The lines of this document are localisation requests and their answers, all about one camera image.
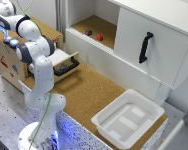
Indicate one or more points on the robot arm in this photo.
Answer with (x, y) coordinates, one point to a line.
(43, 75)

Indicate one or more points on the white cabinet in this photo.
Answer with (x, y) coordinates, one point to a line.
(94, 58)

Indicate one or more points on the wooden drawer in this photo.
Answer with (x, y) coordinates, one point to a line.
(62, 57)

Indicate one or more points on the pink block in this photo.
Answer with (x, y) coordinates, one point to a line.
(100, 37)

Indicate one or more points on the purple block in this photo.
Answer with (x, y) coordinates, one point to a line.
(89, 32)

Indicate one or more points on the white plastic box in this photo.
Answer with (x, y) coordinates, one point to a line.
(127, 121)

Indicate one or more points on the white sliding door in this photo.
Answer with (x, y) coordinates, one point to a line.
(167, 50)

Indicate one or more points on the blue button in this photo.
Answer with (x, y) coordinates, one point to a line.
(14, 42)

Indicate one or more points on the wooden drawer box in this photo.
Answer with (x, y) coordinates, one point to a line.
(7, 66)

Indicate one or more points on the red button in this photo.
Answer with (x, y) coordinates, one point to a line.
(7, 40)

